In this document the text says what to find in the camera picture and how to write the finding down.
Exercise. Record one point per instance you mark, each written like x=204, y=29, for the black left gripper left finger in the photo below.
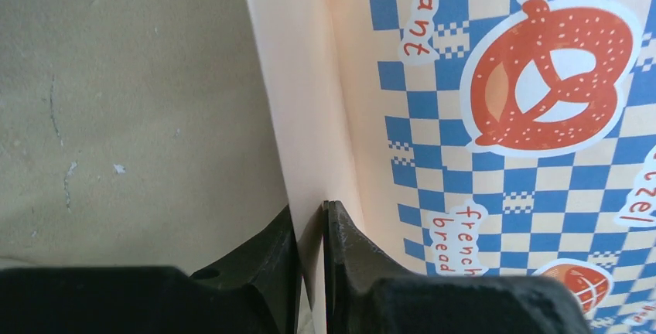
x=253, y=289

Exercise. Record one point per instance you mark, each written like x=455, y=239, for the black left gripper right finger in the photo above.
x=369, y=292

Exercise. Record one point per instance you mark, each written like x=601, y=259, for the blue checkered paper bag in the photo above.
x=475, y=137

